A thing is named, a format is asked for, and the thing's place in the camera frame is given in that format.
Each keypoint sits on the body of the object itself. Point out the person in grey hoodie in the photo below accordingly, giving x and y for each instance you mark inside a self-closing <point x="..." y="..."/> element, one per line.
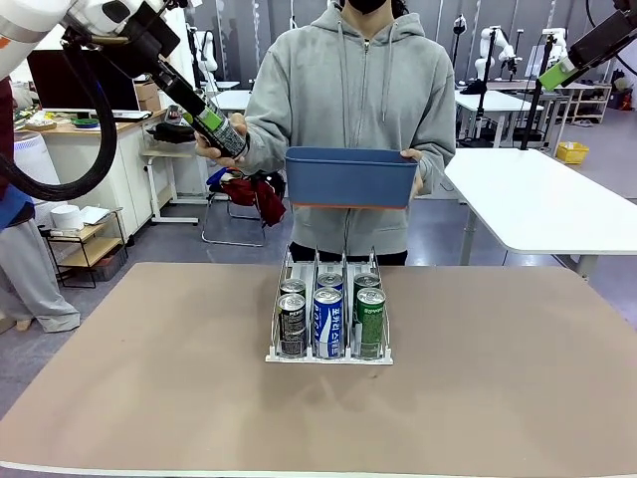
<point x="348" y="89"/>

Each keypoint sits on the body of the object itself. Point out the person's left forearm grey sleeve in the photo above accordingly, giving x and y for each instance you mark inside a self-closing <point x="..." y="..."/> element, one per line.
<point x="438" y="169"/>

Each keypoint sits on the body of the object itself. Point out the white cylinder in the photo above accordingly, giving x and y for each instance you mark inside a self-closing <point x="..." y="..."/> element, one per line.
<point x="65" y="218"/>

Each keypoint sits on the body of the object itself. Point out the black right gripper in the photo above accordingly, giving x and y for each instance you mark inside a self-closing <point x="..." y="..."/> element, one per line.
<point x="604" y="40"/>

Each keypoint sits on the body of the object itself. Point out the person in dark red shirt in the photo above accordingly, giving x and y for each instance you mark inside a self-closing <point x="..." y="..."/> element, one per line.
<point x="30" y="279"/>

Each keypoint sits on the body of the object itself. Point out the green dish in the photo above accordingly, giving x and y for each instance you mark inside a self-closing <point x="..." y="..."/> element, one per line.
<point x="85" y="123"/>

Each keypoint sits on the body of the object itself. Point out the metal frame chair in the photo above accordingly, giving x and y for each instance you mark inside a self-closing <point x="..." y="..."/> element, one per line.
<point x="234" y="244"/>

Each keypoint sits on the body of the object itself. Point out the red jacket pile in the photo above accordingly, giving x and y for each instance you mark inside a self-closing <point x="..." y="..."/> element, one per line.
<point x="264" y="199"/>

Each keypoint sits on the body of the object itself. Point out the white air purifier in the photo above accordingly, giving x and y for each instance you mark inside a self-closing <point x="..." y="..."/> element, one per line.
<point x="40" y="154"/>

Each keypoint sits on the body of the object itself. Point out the black beverage can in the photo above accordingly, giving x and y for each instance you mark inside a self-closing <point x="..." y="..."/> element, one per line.
<point x="226" y="137"/>
<point x="292" y="326"/>
<point x="292" y="287"/>

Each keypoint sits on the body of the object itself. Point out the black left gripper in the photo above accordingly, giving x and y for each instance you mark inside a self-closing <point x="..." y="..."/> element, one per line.
<point x="149" y="35"/>

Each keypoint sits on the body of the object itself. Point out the yellow plastic bin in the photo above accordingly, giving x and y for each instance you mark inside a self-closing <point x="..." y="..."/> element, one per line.
<point x="572" y="153"/>

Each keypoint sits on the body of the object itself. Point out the blue plastic storage bin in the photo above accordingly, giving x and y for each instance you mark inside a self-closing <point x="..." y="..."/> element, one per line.
<point x="348" y="179"/>

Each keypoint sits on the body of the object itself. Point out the large white table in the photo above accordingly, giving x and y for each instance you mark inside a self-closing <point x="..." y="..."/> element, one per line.
<point x="537" y="199"/>

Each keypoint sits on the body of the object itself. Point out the white stand side table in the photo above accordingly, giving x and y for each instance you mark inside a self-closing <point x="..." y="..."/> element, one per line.
<point x="164" y="155"/>

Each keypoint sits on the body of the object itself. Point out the person's right hand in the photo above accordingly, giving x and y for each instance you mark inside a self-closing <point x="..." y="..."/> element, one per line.
<point x="219" y="162"/>

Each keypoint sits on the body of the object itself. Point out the green beverage can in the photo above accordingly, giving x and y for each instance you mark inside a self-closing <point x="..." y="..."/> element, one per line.
<point x="370" y="326"/>
<point x="366" y="281"/>

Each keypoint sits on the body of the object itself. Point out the black computer monitor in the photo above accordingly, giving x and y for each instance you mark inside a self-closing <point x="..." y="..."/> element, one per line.
<point x="50" y="84"/>

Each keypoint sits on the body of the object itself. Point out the blue Pocari Sweat can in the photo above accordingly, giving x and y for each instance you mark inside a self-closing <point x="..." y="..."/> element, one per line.
<point x="330" y="281"/>
<point x="328" y="326"/>

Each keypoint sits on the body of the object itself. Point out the black tripod stand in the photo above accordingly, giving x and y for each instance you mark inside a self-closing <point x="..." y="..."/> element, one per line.
<point x="535" y="109"/>

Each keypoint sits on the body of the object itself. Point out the person's left hand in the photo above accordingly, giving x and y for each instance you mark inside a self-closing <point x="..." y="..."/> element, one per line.
<point x="419" y="171"/>

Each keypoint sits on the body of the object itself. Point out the black face mask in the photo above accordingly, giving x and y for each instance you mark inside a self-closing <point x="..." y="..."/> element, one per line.
<point x="365" y="5"/>

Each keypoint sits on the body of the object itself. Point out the person's right forearm grey sleeve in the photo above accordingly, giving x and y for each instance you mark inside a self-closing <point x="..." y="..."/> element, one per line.
<point x="259" y="149"/>

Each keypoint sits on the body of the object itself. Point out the black bag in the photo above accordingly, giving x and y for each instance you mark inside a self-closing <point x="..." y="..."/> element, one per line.
<point x="171" y="133"/>

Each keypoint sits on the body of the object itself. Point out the tray of packets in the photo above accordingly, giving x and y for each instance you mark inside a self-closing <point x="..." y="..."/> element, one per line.
<point x="174" y="113"/>

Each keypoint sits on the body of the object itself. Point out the low cardboard box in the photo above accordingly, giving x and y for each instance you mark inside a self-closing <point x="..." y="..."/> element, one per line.
<point x="149" y="97"/>

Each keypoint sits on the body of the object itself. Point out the white background table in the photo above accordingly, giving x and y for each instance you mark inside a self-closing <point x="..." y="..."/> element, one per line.
<point x="234" y="99"/>
<point x="497" y="102"/>

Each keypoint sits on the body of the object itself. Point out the white desk wooden top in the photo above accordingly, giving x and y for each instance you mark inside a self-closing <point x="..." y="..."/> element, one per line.
<point x="134" y="164"/>

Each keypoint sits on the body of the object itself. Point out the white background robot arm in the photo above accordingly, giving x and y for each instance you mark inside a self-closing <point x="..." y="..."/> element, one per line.
<point x="206" y="55"/>
<point x="490" y="55"/>
<point x="560" y="42"/>

